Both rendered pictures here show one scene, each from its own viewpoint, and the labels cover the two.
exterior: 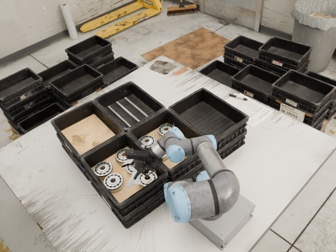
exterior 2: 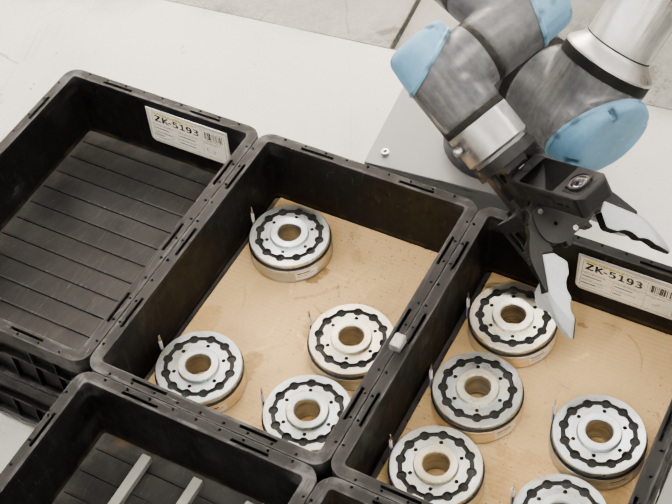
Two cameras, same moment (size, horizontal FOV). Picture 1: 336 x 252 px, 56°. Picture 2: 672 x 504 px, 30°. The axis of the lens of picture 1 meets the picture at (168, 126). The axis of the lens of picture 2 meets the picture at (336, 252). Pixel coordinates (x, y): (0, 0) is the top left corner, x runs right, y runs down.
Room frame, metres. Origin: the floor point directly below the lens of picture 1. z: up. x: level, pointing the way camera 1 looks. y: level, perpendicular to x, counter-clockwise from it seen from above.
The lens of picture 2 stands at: (1.55, 0.85, 2.04)
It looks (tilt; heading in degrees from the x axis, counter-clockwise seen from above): 50 degrees down; 247
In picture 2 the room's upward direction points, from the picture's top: 6 degrees counter-clockwise
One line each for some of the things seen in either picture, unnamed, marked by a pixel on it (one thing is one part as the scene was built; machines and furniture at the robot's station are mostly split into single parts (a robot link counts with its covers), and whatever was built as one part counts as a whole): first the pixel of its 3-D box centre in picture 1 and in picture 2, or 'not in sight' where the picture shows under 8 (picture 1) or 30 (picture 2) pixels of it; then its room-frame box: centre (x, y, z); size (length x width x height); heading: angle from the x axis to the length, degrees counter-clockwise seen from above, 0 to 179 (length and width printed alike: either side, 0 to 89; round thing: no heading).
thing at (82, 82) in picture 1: (82, 98); not in sight; (2.42, 0.78, 0.37); 0.40 x 0.30 x 0.45; 130
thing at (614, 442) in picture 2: (113, 180); (599, 432); (1.03, 0.31, 0.86); 0.05 x 0.05 x 0.01
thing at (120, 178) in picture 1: (113, 181); (598, 434); (1.03, 0.31, 0.86); 0.10 x 0.10 x 0.01
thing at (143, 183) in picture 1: (147, 178); (512, 317); (1.02, 0.13, 0.86); 0.10 x 0.10 x 0.01
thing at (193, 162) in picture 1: (168, 144); (295, 314); (1.24, 0.01, 0.87); 0.40 x 0.30 x 0.11; 34
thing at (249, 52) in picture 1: (246, 60); not in sight; (2.85, -0.89, 0.31); 0.40 x 0.30 x 0.34; 40
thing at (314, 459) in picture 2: (168, 138); (291, 287); (1.24, 0.01, 0.92); 0.40 x 0.30 x 0.02; 34
